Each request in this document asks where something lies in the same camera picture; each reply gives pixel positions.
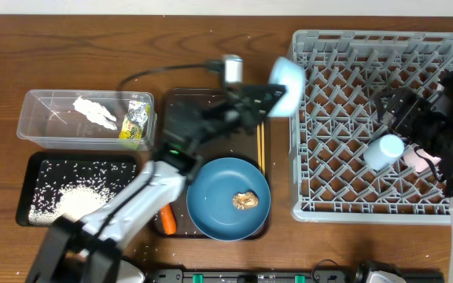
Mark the pink plastic cup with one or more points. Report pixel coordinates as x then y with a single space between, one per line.
416 159

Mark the grey plastic dishwasher rack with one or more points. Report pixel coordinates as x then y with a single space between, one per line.
336 121

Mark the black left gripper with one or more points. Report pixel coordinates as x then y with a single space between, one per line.
245 101

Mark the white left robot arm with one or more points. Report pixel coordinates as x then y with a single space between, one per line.
91 248

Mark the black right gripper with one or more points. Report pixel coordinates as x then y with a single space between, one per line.
419 106

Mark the white tissue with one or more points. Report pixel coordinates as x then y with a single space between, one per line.
96 113

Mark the light blue plastic cup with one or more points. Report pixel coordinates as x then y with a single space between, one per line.
383 152

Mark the dark blue plate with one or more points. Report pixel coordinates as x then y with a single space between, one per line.
210 199

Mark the white rice pile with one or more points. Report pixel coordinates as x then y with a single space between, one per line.
76 188

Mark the black waste tray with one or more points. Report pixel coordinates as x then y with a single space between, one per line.
32 172

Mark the orange carrot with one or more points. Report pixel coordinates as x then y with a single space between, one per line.
168 220

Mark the dark brown serving tray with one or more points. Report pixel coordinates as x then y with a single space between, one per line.
239 145

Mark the light blue rice bowl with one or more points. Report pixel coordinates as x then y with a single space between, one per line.
292 77

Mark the yellow silver snack wrapper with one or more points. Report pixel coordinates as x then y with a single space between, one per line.
135 120

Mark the clear plastic waste bin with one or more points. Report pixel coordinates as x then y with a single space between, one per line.
48 119

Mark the golden brown food scrap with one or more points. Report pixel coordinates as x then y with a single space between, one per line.
244 201

